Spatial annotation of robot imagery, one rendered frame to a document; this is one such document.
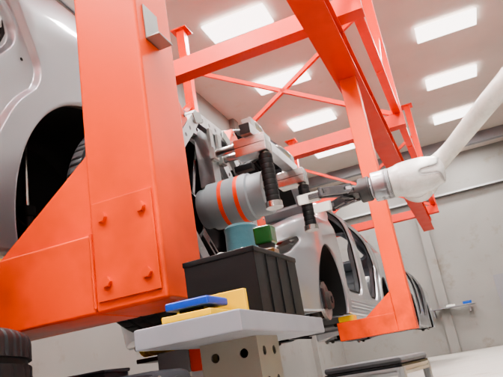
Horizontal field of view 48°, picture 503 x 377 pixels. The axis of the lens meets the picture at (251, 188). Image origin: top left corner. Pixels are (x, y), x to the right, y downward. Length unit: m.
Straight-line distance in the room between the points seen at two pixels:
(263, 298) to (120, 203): 0.37
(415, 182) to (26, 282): 1.05
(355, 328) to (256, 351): 4.33
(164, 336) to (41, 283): 0.47
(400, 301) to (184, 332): 4.42
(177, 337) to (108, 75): 0.66
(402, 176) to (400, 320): 3.57
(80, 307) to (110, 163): 0.29
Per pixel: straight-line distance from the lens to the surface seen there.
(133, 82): 1.23
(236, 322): 0.78
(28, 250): 1.30
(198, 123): 1.67
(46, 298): 1.24
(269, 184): 1.43
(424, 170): 1.67
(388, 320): 5.18
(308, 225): 1.73
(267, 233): 1.20
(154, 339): 0.84
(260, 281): 0.95
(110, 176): 1.19
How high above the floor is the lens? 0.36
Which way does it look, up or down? 18 degrees up
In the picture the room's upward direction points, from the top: 10 degrees counter-clockwise
